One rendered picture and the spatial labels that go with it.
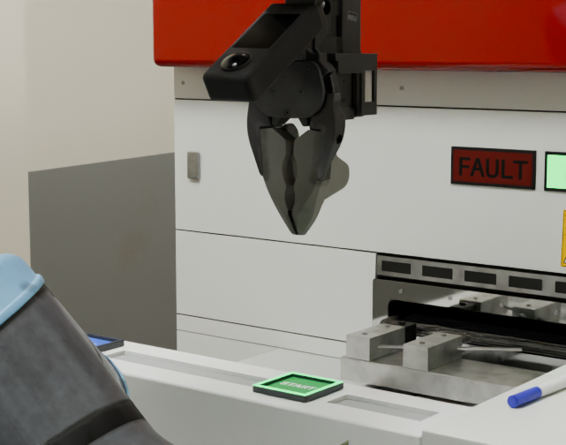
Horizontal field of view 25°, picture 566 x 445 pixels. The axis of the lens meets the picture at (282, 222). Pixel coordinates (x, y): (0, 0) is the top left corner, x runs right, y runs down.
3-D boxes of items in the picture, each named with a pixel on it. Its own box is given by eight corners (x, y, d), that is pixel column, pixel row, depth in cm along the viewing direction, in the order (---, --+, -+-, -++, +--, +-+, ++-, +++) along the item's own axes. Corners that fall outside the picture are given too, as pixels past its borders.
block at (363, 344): (381, 344, 161) (381, 321, 160) (404, 349, 159) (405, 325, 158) (345, 357, 154) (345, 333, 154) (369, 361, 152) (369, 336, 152)
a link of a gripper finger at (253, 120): (304, 177, 107) (304, 72, 106) (291, 178, 106) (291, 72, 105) (260, 173, 110) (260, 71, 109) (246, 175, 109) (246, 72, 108)
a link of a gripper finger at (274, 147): (330, 228, 111) (331, 122, 110) (290, 236, 107) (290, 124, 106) (301, 225, 113) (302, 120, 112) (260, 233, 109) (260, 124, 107)
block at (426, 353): (437, 354, 156) (437, 329, 156) (462, 358, 154) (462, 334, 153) (402, 367, 150) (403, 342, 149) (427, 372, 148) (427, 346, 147)
